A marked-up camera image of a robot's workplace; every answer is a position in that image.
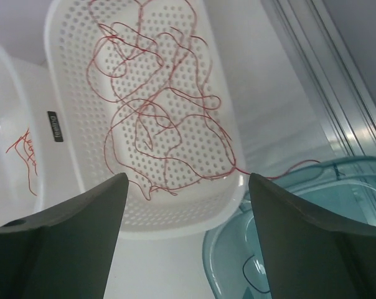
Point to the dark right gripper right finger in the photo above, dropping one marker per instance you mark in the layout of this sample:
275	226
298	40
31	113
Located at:
309	251

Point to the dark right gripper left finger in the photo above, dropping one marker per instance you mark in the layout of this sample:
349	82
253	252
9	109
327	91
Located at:
64	251

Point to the teal translucent tray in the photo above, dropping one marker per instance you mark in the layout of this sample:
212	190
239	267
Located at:
232	257

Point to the white plastic tub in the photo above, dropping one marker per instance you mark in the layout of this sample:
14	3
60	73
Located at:
20	173

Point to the white perforated basket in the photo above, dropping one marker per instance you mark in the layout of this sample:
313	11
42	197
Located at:
141	90

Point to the right aluminium frame post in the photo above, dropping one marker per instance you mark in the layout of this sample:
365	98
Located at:
339	96

